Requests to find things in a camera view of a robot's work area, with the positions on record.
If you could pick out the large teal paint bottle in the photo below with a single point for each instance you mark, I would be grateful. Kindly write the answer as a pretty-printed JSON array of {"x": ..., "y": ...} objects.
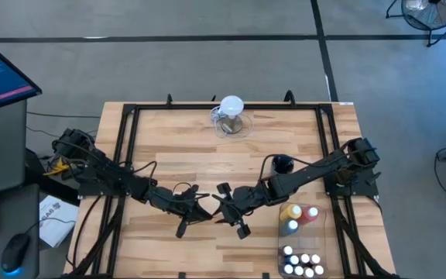
[{"x": 289, "y": 226}]

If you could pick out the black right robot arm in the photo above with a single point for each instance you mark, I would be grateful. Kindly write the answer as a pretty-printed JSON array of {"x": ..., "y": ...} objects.
[{"x": 316, "y": 170}]

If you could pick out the white bulb table lamp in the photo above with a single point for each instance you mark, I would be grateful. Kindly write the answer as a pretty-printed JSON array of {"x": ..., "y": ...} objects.
[{"x": 231, "y": 105}]

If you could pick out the small gold paint bottle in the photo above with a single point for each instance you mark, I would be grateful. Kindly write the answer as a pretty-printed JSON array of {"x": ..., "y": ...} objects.
[{"x": 298, "y": 270}]

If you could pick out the grey desk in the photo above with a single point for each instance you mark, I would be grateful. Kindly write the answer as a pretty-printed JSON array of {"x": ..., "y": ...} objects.
[{"x": 2, "y": 155}]

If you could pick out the small pink paint bottle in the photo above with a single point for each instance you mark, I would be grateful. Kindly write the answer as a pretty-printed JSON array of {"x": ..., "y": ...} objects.
[{"x": 315, "y": 259}]

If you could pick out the white paper booklet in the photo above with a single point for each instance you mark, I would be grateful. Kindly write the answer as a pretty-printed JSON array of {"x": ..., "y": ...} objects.
[{"x": 58, "y": 232}]

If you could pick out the large pink paint bottle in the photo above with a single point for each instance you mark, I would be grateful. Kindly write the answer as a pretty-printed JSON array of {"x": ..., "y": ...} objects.
[{"x": 310, "y": 214}]

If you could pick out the black floor fan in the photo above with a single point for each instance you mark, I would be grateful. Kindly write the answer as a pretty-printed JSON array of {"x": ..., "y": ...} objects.
[{"x": 432, "y": 15}]

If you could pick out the black computer mouse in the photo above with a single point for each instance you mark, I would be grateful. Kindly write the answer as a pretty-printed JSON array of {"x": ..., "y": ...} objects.
[{"x": 14, "y": 252}]

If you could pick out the clear plastic bin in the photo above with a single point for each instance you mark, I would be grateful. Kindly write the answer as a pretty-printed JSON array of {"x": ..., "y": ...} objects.
[{"x": 321, "y": 240}]

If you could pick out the blue-grey plastic cup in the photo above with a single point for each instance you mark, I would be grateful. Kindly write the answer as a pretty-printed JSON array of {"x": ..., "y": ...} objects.
[{"x": 282, "y": 162}]

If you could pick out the large yellow paint bottle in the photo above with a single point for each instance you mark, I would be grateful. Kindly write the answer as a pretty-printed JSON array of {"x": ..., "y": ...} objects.
[{"x": 290, "y": 212}]

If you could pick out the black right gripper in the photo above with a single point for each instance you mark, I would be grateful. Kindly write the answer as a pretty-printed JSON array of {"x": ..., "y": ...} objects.
[{"x": 242, "y": 201}]

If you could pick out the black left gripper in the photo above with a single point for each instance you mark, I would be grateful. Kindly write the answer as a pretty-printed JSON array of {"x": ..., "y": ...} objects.
[{"x": 176, "y": 201}]

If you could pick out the small dark brown paint bottle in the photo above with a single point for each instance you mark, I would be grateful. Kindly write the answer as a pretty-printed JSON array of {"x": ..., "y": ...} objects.
[{"x": 309, "y": 272}]

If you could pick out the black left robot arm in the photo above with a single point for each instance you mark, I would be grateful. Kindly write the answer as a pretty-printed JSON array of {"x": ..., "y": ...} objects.
[{"x": 107, "y": 170}]

